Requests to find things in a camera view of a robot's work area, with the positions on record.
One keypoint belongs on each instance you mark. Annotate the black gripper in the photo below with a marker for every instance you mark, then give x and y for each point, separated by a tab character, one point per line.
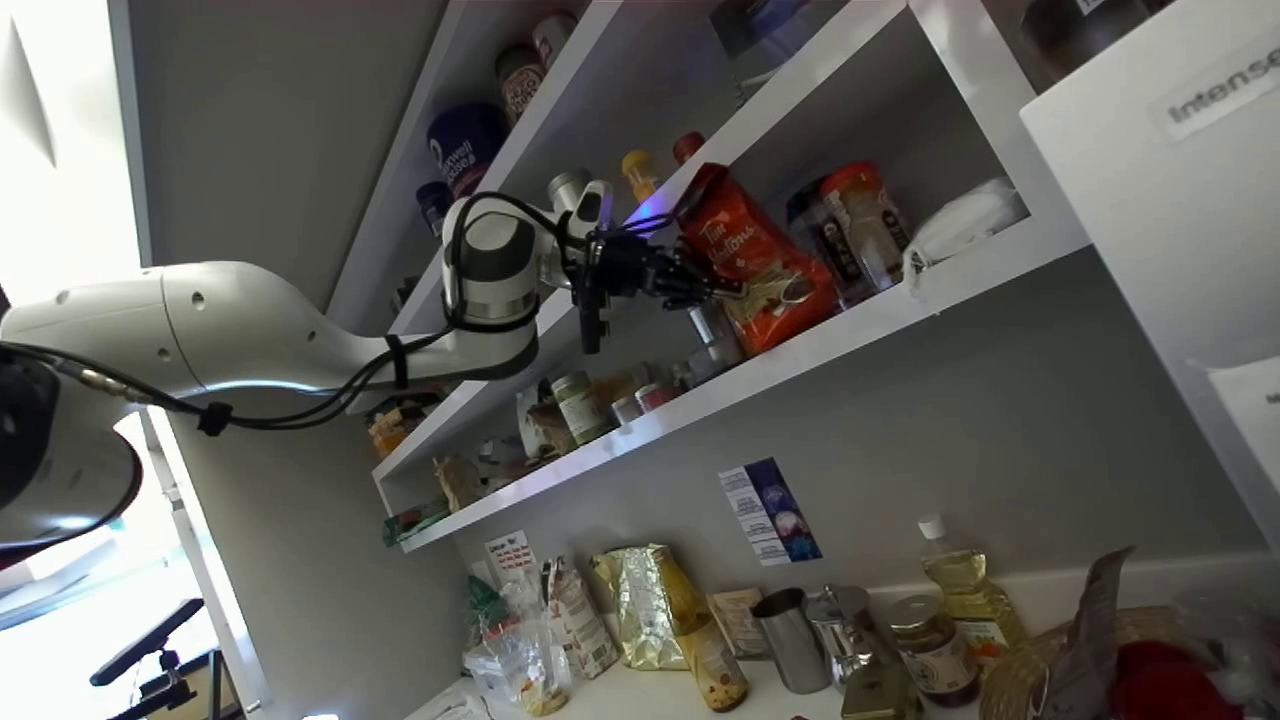
612	260

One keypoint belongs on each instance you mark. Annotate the orange snack packet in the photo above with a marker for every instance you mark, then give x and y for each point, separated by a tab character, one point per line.
768	285

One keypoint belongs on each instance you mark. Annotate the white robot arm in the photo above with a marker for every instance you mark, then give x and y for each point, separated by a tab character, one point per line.
191	339

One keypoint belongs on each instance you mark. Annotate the silver tin can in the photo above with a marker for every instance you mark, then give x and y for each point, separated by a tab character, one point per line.
716	342

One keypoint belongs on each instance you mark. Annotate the yellow spice bottle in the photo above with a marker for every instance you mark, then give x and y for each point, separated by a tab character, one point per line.
637	172

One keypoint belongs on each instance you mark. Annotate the green lid white jar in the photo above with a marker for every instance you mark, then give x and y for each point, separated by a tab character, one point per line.
580	406

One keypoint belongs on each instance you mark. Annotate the clear jar orange lid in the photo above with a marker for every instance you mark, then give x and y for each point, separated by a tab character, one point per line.
861	228

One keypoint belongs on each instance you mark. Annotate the blue round container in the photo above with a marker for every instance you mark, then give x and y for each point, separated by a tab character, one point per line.
464	142

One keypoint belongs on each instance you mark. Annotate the white folded cloth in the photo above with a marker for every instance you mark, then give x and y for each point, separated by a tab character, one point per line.
961	227

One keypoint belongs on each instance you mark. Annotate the gold foil bag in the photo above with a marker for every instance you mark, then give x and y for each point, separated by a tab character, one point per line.
649	606

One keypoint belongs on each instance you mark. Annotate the steel cup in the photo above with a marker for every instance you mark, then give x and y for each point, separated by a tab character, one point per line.
795	641

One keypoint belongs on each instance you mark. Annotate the clear bag of snacks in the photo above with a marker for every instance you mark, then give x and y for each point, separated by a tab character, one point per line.
510	657

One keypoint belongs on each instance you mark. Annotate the glass jar dark lid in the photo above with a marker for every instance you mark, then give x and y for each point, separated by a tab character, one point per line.
933	649

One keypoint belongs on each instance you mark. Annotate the cooking oil bottle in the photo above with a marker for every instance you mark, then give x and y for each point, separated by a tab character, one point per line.
973	601

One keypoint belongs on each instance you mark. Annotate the white cabinet with label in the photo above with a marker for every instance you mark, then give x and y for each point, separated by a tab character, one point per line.
1166	144

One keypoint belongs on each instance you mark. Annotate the red round object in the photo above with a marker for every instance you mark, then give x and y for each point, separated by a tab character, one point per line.
1161	682

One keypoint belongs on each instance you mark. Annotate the blue white wall leaflet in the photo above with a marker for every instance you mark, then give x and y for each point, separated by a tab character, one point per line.
768	515

